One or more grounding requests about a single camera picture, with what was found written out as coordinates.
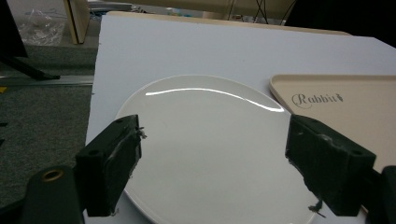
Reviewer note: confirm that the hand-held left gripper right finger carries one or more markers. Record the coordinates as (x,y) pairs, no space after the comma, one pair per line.
(327,165)

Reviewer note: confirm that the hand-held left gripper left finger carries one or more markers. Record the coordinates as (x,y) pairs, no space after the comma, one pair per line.
(106,168)

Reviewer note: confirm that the white round plate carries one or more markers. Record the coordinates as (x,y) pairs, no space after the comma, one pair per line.
(211,149)

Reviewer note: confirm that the beige plastic tray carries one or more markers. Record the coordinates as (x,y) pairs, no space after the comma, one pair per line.
(348,109)

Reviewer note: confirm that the black metal stand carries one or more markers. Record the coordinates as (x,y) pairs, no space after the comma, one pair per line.
(18,49)

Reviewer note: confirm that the light wooden board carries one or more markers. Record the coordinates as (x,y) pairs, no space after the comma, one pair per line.
(77,20)

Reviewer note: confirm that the clear plastic bag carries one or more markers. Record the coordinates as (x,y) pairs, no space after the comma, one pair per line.
(40,28)

